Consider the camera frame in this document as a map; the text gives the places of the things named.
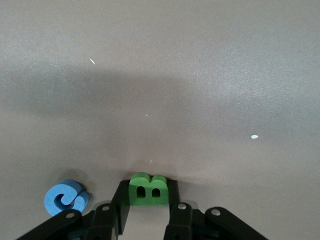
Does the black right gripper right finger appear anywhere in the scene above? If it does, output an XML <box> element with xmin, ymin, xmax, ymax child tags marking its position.
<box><xmin>163</xmin><ymin>179</ymin><xmax>270</xmax><ymax>240</ymax></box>

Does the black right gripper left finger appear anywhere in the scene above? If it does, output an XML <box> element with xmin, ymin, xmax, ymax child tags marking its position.
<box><xmin>14</xmin><ymin>179</ymin><xmax>132</xmax><ymax>240</ymax></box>

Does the green foam letter B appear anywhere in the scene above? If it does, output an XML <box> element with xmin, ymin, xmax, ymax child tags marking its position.
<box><xmin>128</xmin><ymin>172</ymin><xmax>169</xmax><ymax>208</ymax></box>

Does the blue foam letter G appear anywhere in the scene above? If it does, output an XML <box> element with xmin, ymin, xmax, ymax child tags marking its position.
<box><xmin>44</xmin><ymin>178</ymin><xmax>90</xmax><ymax>217</ymax></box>

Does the brown table cover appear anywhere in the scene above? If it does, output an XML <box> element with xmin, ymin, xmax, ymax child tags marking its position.
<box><xmin>0</xmin><ymin>0</ymin><xmax>320</xmax><ymax>240</ymax></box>

